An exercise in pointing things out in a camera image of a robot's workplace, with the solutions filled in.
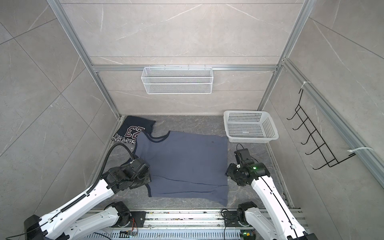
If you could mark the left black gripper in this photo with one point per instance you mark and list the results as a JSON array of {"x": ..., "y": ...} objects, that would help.
[{"x": 148, "y": 180}]

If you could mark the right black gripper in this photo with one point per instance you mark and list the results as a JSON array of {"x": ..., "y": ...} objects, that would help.
[{"x": 230, "y": 171}]

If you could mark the navy tank top red trim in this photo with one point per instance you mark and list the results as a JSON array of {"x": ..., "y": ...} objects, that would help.
[{"x": 131, "y": 128}]

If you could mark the grey-blue printed tank top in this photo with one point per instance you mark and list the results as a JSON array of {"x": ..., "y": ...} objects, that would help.
[{"x": 185, "y": 165}]

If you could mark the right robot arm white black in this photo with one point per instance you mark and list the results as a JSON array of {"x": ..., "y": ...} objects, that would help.
[{"x": 282, "y": 224}]

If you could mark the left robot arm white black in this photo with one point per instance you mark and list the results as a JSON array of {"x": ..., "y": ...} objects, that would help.
[{"x": 67, "y": 222}]

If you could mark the white plastic laundry basket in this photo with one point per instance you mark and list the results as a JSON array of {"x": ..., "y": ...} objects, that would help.
[{"x": 256, "y": 127}]

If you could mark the white zip tie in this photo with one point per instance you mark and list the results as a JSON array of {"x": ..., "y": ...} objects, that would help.
[{"x": 360, "y": 148}]

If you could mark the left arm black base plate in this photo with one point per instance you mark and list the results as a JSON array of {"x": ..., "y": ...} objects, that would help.
[{"x": 137, "y": 219}]

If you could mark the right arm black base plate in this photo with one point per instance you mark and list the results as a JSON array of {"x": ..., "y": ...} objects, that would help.
[{"x": 231, "y": 218}]

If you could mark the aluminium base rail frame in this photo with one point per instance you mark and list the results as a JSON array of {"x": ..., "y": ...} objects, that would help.
[{"x": 200, "y": 224}]

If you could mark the black wire hook rack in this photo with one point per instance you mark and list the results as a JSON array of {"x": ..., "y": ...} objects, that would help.
[{"x": 315, "y": 136}]

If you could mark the white wire mesh wall basket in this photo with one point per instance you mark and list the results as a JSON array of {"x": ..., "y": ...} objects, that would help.
[{"x": 177, "y": 80}]

